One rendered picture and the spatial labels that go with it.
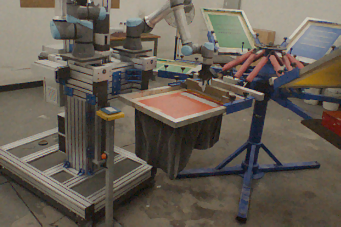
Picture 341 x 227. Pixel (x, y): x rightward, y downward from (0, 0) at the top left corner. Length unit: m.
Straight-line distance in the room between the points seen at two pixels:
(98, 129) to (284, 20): 4.92
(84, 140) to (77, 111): 0.24
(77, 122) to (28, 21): 3.25
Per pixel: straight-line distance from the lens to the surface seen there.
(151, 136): 2.26
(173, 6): 2.35
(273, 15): 6.90
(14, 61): 5.72
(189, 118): 1.98
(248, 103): 2.44
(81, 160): 2.81
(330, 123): 2.10
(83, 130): 2.66
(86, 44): 2.21
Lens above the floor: 1.71
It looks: 18 degrees down
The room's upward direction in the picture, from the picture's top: 5 degrees clockwise
